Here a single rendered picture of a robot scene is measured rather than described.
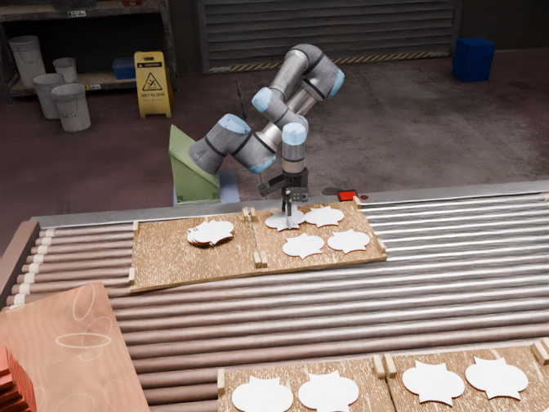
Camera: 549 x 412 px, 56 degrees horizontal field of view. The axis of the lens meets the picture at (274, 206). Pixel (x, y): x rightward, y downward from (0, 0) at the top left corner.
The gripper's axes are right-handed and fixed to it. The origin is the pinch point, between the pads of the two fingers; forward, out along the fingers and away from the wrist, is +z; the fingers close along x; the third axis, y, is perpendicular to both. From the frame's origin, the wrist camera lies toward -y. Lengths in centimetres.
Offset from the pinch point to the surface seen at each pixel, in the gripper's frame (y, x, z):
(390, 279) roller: 27.0, -34.6, 2.4
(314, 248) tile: 6.7, -18.3, 0.5
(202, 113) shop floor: -20, 338, 92
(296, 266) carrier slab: -1.0, -25.2, 1.7
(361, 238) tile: 23.4, -15.7, -0.3
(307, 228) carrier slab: 7.1, -5.3, 1.1
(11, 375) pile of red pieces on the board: -68, -78, -21
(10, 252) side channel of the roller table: -93, -1, 4
